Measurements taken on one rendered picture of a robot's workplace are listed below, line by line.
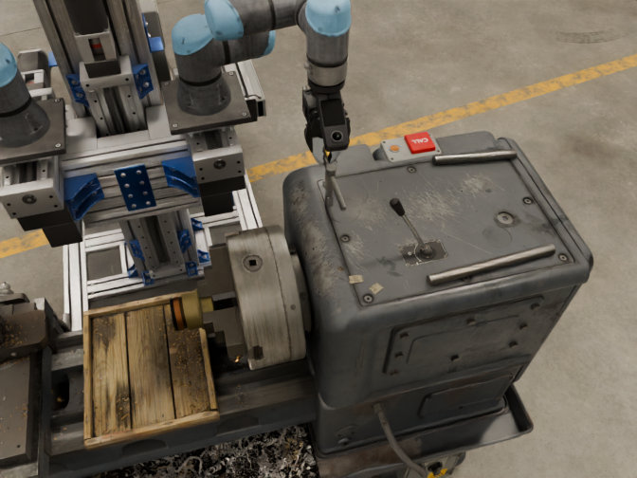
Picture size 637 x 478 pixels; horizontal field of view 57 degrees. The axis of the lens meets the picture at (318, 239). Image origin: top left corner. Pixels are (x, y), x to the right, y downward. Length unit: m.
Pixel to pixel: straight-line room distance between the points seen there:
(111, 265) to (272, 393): 1.31
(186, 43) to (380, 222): 0.68
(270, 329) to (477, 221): 0.50
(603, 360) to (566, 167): 1.17
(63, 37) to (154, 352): 0.86
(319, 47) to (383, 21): 3.30
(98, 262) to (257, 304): 1.52
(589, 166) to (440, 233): 2.33
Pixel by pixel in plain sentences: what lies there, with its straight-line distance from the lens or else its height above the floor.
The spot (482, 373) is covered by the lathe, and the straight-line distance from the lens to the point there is 1.56.
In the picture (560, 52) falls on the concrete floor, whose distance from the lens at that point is 4.35.
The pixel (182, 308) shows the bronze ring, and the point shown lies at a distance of 1.32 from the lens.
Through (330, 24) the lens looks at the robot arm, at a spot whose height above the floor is 1.68.
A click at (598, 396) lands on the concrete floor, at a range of 2.68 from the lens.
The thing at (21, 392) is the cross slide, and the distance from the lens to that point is 1.50.
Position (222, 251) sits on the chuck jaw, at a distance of 1.30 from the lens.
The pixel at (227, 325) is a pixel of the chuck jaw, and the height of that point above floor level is 1.11.
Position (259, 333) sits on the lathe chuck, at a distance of 1.22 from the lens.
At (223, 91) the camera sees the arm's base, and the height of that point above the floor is 1.21.
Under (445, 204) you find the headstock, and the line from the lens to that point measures 1.33.
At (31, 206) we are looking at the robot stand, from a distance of 1.70.
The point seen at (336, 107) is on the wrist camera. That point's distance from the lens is 1.11.
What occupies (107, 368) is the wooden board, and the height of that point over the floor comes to 0.89.
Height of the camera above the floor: 2.21
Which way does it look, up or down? 51 degrees down
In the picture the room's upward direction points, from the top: 2 degrees clockwise
